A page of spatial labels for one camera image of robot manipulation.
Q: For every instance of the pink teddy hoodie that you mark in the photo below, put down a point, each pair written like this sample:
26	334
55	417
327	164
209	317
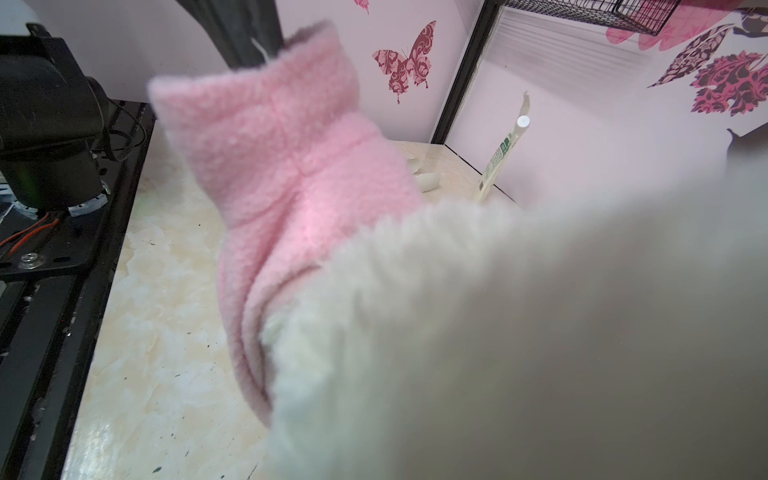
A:
294	168

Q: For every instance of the white teddy bear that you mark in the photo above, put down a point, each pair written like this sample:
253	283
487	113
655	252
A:
606	339

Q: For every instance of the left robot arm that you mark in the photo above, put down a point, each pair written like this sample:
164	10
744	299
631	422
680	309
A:
51	114

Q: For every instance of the metal kitchen tongs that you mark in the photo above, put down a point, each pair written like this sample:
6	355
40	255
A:
426	179

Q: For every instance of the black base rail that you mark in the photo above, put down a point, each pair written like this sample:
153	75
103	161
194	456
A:
56	277

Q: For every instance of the black wire basket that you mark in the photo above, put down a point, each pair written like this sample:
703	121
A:
638	16

